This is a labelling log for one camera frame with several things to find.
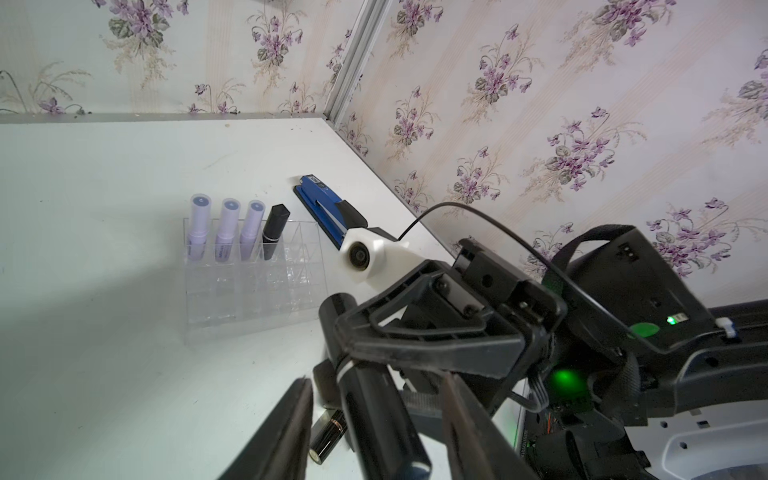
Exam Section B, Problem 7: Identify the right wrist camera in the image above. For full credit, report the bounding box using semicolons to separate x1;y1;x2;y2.
337;228;426;290

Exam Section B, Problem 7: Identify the black lipstick gold band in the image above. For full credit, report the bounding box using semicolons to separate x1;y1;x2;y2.
308;409;348;465

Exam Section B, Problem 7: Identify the purple lipstick tube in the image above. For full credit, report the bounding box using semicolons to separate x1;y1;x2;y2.
239;200;265;262
186;194;211;261
214;198;241;262

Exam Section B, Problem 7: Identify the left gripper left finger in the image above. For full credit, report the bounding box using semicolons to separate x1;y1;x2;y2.
219;378;314;480

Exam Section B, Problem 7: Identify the blue black stapler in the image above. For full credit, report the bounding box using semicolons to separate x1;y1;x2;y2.
293;174;368;249

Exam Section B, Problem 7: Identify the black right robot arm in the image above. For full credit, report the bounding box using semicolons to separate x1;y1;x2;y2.
320;225;767;479

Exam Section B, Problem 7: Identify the black lipstick silver band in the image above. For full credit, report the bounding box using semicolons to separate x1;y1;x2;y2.
262;204;290;261
319;293;432;479

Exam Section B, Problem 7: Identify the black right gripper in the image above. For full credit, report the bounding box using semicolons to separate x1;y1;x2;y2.
335;238;567;413

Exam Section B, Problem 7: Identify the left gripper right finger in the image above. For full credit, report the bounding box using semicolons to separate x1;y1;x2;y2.
439;374;538;480

